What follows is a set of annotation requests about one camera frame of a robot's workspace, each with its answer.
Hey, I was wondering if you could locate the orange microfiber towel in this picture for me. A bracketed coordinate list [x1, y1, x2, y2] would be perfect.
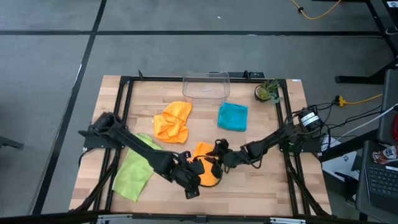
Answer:
[192, 141, 223, 187]
[153, 101, 193, 144]

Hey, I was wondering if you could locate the teal microfiber towel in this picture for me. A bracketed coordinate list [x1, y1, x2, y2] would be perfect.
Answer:
[216, 101, 249, 133]

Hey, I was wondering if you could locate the lime green microfiber towel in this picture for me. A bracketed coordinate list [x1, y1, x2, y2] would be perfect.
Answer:
[111, 133, 164, 203]

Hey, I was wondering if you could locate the clear plastic bin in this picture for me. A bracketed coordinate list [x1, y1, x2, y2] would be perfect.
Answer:
[182, 71, 231, 105]

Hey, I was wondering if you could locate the small potted succulent plant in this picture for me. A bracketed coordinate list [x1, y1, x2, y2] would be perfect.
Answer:
[254, 79, 282, 105]

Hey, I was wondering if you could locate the white box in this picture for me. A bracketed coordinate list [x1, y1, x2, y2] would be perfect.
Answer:
[321, 136, 361, 183]

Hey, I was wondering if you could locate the dark grey side desk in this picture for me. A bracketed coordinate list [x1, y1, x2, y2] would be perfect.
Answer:
[355, 139, 398, 223]

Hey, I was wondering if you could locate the brown snack packet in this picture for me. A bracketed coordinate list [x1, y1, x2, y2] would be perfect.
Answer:
[371, 144, 398, 165]

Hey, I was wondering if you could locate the black keyboard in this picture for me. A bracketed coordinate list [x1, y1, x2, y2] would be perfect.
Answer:
[365, 163, 398, 200]

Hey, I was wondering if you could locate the dark grey panel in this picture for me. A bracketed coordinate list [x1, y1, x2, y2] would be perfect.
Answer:
[377, 68, 398, 144]

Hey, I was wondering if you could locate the red object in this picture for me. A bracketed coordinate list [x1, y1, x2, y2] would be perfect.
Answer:
[391, 114, 398, 142]

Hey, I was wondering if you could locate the black chair base leg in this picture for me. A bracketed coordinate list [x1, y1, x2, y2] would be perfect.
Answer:
[0, 136, 24, 149]

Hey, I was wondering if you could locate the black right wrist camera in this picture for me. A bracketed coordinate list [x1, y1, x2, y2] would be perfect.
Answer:
[211, 157, 224, 180]

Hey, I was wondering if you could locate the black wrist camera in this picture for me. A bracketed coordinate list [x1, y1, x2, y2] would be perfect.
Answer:
[184, 186, 200, 200]
[211, 157, 224, 180]

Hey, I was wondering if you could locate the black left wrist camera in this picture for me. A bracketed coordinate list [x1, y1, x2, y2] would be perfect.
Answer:
[184, 186, 200, 200]

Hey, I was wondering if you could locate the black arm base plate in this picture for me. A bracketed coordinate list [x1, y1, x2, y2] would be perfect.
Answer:
[277, 127, 322, 154]
[78, 123, 127, 149]

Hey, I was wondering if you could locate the black metal table frame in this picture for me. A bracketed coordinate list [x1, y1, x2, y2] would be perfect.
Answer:
[70, 70, 332, 217]

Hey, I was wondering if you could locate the yellow extension cord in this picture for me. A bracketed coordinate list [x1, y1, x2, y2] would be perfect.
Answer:
[335, 93, 384, 108]

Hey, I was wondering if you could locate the black front rail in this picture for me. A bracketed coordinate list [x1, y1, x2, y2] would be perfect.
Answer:
[0, 210, 398, 224]

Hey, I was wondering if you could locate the white cable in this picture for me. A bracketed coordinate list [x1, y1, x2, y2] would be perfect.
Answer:
[337, 104, 398, 141]

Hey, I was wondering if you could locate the yellow floor cable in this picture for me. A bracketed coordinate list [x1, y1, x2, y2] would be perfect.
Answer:
[289, 0, 343, 21]

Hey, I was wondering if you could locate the black desk leg frame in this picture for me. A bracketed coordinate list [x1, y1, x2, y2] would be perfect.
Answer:
[335, 0, 398, 85]

